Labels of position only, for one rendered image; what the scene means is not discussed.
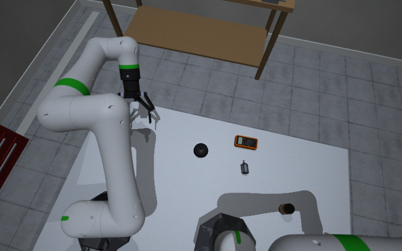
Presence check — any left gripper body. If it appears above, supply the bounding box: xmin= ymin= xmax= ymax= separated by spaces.
xmin=123 ymin=80 xmax=141 ymax=98

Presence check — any orange digital multimeter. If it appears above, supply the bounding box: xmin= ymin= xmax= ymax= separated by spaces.
xmin=234 ymin=135 xmax=258 ymax=150

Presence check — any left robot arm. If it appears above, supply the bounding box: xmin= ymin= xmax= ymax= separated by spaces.
xmin=37 ymin=36 xmax=146 ymax=251

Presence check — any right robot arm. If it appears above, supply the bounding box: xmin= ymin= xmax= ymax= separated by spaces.
xmin=209 ymin=228 xmax=402 ymax=251

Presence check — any small spice jar with dark lid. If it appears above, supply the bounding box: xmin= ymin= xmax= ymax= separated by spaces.
xmin=278 ymin=203 xmax=295 ymax=215

